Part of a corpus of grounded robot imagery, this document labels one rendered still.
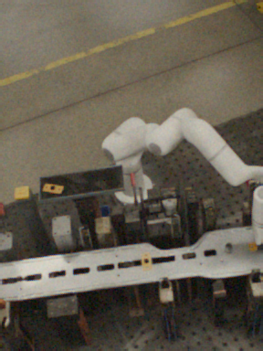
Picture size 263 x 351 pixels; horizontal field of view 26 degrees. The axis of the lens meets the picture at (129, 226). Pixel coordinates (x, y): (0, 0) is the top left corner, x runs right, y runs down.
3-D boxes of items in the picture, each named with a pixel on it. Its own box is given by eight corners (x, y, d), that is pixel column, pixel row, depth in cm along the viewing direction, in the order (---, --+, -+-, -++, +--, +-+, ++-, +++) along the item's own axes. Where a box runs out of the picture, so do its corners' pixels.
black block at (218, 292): (212, 335, 242) (212, 303, 218) (207, 313, 248) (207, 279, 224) (230, 332, 241) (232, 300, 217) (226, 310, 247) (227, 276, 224)
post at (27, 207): (39, 257, 275) (14, 203, 240) (39, 244, 280) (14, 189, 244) (54, 255, 275) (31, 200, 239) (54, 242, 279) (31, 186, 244)
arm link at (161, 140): (132, 144, 261) (108, 166, 255) (118, 123, 256) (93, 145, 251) (195, 135, 217) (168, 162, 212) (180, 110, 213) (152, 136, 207)
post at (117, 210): (122, 264, 267) (110, 215, 235) (122, 255, 270) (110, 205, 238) (133, 262, 267) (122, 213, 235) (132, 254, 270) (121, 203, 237)
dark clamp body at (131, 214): (131, 274, 264) (120, 228, 233) (129, 250, 272) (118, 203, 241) (153, 271, 263) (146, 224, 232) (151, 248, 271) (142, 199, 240)
